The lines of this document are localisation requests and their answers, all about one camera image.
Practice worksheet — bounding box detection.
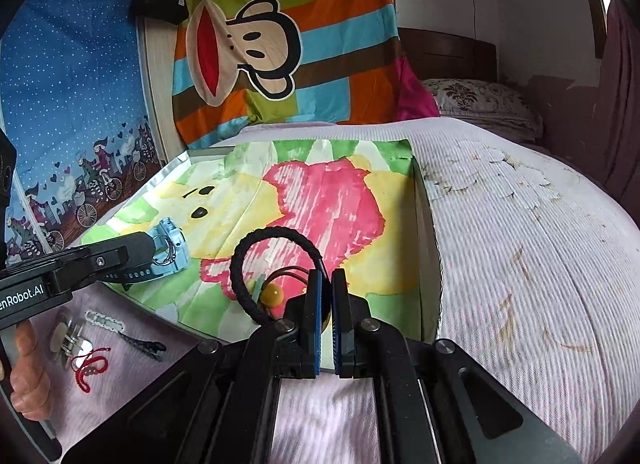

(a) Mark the light blue wrist watch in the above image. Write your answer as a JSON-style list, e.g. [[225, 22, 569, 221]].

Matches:
[[107, 217, 192, 291]]

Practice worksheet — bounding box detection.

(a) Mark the dark wooden headboard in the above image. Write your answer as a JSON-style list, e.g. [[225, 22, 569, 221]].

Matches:
[[399, 27, 499, 84]]

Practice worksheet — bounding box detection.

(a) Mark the pink curtain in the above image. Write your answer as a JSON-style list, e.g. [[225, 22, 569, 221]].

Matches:
[[590, 0, 640, 197]]

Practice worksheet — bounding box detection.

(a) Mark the striped monkey blanket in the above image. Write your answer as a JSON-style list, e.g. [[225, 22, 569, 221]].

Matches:
[[171, 0, 405, 146]]

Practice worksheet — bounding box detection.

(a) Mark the floral patterned pillow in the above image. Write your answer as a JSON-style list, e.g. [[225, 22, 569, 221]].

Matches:
[[421, 78, 544, 141]]

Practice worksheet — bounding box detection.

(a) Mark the silver metal buckle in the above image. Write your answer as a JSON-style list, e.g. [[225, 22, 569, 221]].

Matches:
[[50, 311, 97, 371]]

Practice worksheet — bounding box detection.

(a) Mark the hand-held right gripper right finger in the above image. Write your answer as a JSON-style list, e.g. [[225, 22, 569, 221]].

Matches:
[[331, 268, 583, 464]]

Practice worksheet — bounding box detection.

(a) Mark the window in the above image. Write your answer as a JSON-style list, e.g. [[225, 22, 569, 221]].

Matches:
[[575, 0, 632, 62]]

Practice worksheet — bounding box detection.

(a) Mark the person's left hand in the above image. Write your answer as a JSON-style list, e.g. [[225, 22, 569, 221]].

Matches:
[[0, 320, 55, 421]]

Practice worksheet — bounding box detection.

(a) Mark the colourful cartoon paper liner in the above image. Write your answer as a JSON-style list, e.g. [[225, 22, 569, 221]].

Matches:
[[81, 139, 425, 343]]

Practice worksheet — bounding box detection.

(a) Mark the blue dotted wardrobe cover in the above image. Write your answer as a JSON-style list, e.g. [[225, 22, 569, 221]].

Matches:
[[0, 0, 167, 266]]

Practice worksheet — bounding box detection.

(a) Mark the black hair clip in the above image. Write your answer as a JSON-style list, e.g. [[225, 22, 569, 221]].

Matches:
[[117, 331, 167, 361]]

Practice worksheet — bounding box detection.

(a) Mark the small silver clip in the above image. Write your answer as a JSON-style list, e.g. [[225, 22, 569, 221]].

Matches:
[[84, 310, 127, 335]]

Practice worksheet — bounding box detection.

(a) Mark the white cardboard tray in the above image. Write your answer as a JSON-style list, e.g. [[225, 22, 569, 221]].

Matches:
[[77, 137, 445, 346]]

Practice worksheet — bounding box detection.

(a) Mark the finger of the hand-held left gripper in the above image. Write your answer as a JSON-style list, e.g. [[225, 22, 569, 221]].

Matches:
[[50, 231, 157, 295]]

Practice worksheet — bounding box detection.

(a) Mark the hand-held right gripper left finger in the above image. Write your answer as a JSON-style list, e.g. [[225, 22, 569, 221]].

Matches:
[[127, 268, 332, 464]]

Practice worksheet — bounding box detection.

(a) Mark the magenta cloth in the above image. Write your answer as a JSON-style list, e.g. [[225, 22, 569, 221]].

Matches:
[[396, 55, 442, 121]]

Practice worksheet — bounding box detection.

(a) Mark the red string bracelet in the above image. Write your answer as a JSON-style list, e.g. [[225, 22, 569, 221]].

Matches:
[[70, 350, 109, 393]]

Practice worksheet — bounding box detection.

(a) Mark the black braided bead bracelet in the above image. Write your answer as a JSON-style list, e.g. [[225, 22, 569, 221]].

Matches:
[[232, 227, 332, 331]]

